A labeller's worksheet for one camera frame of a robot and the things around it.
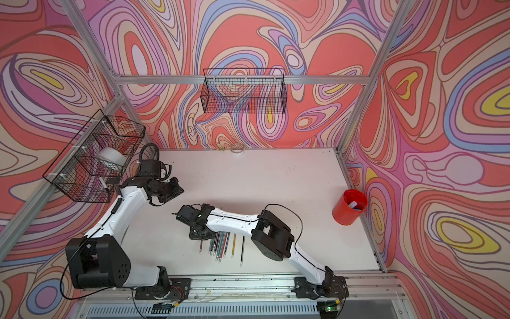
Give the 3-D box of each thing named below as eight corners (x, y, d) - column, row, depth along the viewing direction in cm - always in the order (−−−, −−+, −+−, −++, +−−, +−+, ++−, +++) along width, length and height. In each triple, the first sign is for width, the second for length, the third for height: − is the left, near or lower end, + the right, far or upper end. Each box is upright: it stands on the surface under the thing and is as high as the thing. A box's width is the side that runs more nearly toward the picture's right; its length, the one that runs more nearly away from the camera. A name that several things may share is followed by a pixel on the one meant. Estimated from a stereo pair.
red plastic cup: (335, 225, 92) (346, 211, 81) (330, 204, 99) (339, 189, 88) (359, 225, 92) (373, 211, 81) (352, 204, 99) (364, 189, 88)
